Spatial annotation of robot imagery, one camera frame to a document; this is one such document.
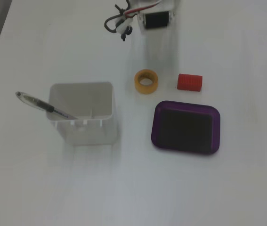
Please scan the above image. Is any red and white wire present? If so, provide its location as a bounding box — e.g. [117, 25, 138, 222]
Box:
[123, 0, 163, 18]

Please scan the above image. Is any purple rectangular tray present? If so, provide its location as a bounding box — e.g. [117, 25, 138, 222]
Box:
[151, 100, 221, 156]

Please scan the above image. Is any white square plastic container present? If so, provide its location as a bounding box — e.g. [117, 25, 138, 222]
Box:
[46, 81, 119, 145]

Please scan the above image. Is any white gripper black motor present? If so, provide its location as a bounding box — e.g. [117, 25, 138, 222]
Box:
[137, 0, 179, 68]

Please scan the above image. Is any red ribbed block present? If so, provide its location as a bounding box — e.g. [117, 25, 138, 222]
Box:
[177, 73, 203, 92]

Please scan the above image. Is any yellow tape roll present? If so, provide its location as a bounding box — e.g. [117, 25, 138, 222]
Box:
[134, 69, 159, 95]

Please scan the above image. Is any clear black ballpoint pen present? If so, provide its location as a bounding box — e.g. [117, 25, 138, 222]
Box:
[15, 91, 79, 120]

